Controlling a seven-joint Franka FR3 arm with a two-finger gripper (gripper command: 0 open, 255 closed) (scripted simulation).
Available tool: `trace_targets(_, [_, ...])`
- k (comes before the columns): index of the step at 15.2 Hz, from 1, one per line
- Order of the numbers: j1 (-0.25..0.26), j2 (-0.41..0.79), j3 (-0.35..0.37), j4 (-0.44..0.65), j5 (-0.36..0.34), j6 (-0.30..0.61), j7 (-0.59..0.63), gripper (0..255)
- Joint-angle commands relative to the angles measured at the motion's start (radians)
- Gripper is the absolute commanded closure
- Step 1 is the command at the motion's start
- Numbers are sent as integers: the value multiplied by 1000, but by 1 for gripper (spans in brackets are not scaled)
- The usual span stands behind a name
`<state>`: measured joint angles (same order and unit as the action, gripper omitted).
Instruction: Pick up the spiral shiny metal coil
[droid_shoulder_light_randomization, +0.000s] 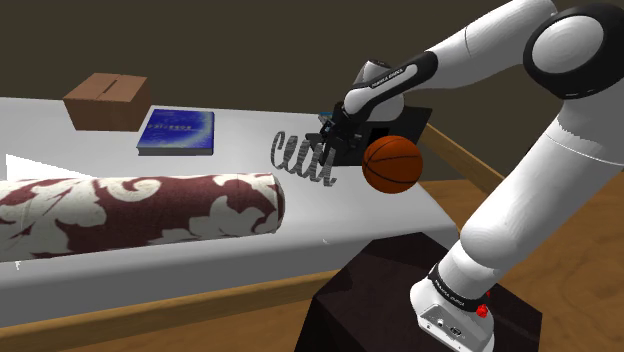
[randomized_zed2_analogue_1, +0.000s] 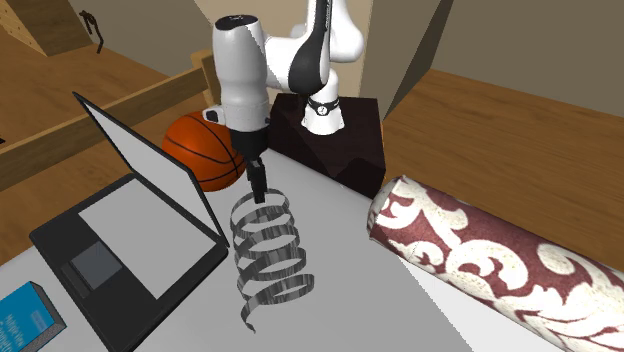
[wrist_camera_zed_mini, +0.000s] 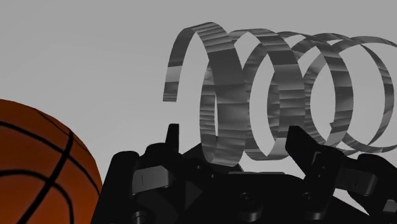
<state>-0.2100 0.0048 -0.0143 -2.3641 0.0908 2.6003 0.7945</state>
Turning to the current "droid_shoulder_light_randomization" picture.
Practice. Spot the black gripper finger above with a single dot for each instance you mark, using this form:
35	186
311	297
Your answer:
317	137
330	153

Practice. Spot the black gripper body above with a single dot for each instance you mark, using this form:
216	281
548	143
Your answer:
345	130

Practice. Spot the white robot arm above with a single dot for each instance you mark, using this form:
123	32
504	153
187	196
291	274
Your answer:
516	214

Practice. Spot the grey script letter ornament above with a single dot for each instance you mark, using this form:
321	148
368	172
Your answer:
292	155

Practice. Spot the orange basketball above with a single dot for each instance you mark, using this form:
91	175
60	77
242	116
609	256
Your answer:
392	164

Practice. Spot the blue book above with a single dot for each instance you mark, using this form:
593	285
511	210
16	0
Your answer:
176	132

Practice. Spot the dark robot stand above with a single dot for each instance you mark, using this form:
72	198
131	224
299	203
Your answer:
370	297

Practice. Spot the red white patterned bolster pillow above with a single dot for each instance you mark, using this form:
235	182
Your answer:
122	214

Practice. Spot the brown cardboard box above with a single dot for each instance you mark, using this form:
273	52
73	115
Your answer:
105	105

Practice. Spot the white bed with wooden frame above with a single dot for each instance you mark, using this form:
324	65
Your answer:
253	141

